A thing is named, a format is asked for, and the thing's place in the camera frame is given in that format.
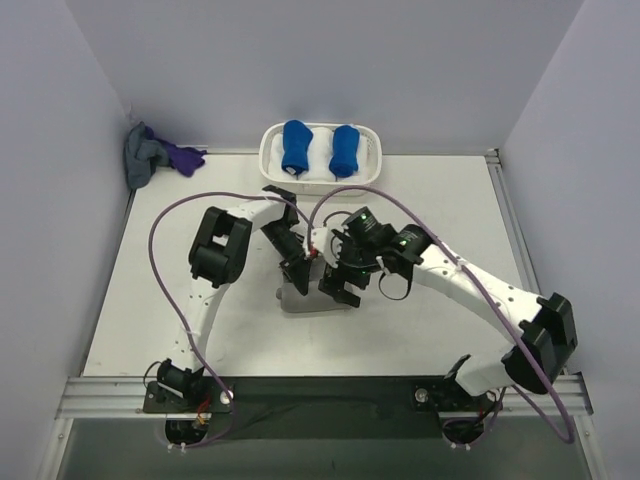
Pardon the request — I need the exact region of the grey towel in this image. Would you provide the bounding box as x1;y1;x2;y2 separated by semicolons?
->
276;259;350;314

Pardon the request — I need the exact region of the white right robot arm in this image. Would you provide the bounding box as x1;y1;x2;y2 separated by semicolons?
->
310;207;578;410

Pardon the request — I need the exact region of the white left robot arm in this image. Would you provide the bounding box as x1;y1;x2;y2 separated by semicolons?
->
148;185;312;412

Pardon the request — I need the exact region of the white plastic basket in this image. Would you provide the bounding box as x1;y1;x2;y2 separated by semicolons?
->
258;122;382;196

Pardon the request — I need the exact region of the right blue rolled towel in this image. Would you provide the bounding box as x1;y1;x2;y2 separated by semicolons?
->
329;125;360;178

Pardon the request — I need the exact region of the blue rolled towel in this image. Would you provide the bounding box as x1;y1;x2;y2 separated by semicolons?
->
281;120;313;176
329;125;360;178

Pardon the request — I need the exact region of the left blue rolled towel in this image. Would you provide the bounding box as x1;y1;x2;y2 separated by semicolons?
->
281;120;313;176

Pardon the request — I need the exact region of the purple cloth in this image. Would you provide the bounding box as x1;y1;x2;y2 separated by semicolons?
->
162;141;208;177

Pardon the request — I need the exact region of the blue grey cloth pile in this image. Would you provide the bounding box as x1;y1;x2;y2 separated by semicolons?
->
123;122;170;190

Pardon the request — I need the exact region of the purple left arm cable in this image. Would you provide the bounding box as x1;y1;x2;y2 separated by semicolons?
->
148;191;316;447

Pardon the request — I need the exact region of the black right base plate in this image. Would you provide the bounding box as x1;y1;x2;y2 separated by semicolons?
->
413;376;498;414

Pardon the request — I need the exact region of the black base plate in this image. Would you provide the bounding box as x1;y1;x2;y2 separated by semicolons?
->
413;376;498;414
142;377;231;414

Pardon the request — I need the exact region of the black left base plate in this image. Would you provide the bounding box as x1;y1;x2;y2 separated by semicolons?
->
142;377;231;414

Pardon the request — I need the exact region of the aluminium right side rail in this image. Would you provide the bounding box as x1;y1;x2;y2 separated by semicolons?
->
483;147;571;376

